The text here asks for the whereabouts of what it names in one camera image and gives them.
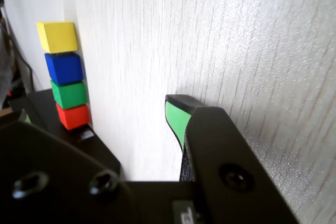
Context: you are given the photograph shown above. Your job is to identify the green wooden cube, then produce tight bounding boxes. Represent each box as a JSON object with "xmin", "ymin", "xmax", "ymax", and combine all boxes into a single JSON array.
[{"xmin": 50, "ymin": 79, "xmax": 88, "ymax": 110}]

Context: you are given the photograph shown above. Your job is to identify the yellow wooden cube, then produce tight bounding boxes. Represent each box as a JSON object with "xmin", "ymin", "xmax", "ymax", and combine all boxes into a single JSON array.
[{"xmin": 36, "ymin": 21, "xmax": 79, "ymax": 54}]

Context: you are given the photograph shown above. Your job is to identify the thick black cable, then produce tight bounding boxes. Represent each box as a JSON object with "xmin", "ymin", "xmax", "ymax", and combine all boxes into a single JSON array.
[{"xmin": 0, "ymin": 6, "xmax": 36, "ymax": 96}]

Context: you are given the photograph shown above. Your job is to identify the red wooden cube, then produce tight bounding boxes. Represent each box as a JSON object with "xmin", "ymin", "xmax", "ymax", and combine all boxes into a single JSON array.
[{"xmin": 55, "ymin": 104, "xmax": 91, "ymax": 131}]

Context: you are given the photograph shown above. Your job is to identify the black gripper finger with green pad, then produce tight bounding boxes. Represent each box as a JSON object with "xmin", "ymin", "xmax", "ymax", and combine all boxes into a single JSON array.
[
  {"xmin": 0, "ymin": 110, "xmax": 145, "ymax": 224},
  {"xmin": 165, "ymin": 94, "xmax": 300, "ymax": 224}
]

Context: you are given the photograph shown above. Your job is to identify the blue wooden cube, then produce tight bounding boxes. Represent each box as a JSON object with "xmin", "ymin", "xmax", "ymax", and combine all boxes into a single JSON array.
[{"xmin": 44, "ymin": 52, "xmax": 84, "ymax": 86}]

